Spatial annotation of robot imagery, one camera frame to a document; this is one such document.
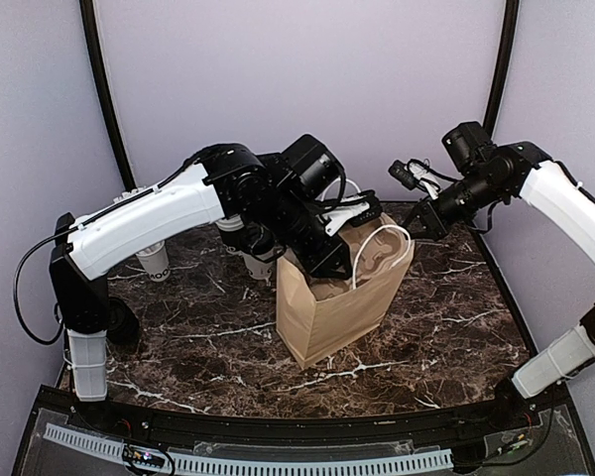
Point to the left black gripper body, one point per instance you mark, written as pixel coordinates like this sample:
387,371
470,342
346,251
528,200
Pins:
293,218

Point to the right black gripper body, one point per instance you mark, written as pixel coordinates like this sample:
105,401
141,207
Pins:
478,194

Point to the white paper coffee cup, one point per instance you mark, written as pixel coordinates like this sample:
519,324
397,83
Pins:
260,267

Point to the brown pulp cup carrier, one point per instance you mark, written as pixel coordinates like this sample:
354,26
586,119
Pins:
375,249

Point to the stack of paper cups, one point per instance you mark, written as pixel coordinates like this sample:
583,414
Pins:
230,230

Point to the brown paper bag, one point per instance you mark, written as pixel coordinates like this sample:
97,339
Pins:
314,329

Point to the stack of black lids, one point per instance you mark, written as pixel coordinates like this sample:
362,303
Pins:
123,326

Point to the black coffee cup lid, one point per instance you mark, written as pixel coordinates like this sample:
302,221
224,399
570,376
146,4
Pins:
257,241

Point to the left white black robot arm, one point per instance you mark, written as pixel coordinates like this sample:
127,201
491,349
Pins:
275,191

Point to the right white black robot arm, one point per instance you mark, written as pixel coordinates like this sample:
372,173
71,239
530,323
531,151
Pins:
494,174

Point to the white cup holding straws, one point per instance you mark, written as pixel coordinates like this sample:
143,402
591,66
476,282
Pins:
155,262

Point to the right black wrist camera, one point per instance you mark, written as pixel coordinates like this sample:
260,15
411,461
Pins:
469,146

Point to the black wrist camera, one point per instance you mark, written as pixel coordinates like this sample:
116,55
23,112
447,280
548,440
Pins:
314,165
469,146

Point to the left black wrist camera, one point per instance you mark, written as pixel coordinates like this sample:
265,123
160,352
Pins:
314,165

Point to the black curved front rail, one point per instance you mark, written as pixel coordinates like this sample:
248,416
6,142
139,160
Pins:
459,425

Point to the right black frame post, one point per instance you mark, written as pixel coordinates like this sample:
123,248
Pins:
502,65

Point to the black frame post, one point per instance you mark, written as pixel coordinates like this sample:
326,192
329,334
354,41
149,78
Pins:
502,65
100,78

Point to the grey slotted cable duct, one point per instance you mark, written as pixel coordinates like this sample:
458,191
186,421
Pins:
231,459

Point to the left black frame post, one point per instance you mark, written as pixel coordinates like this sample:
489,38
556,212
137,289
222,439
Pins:
100,78

